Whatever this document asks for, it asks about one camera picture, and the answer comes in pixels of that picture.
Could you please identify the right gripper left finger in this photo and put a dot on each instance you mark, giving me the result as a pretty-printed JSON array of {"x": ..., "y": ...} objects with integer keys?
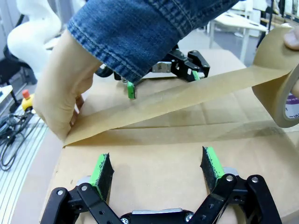
[{"x": 93, "y": 200}]

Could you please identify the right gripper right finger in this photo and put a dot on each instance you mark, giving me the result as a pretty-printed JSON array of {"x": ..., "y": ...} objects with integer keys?
[{"x": 238, "y": 200}]

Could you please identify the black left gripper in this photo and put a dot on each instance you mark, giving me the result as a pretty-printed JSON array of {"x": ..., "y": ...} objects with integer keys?
[{"x": 162, "y": 67}]

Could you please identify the large brown cardboard box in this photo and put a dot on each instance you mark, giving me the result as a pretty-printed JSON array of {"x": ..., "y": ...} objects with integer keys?
[{"x": 151, "y": 168}]

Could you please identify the brown packing tape roll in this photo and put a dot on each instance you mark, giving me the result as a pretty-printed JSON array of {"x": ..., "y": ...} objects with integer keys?
[{"x": 268, "y": 77}]

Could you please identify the person's right denim forearm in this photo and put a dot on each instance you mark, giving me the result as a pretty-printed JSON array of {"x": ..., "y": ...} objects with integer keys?
[{"x": 140, "y": 30}]

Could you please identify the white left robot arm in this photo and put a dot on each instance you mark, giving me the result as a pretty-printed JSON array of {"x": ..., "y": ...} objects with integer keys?
[{"x": 35, "y": 39}]

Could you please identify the person's right hand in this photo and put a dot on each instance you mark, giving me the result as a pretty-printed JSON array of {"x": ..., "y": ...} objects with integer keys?
[{"x": 60, "y": 93}]

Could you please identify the person's left hand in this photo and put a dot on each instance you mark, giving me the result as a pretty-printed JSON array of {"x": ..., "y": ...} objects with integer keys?
[{"x": 293, "y": 39}]

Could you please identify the white background table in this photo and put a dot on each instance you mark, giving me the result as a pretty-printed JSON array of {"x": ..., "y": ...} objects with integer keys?
[{"x": 238, "y": 23}]

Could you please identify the yellow red emergency stop button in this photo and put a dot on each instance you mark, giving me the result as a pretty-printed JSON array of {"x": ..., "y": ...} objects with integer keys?
[{"x": 28, "y": 100}]

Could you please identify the black chair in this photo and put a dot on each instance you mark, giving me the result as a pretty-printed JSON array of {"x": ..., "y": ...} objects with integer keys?
[{"x": 14, "y": 67}]

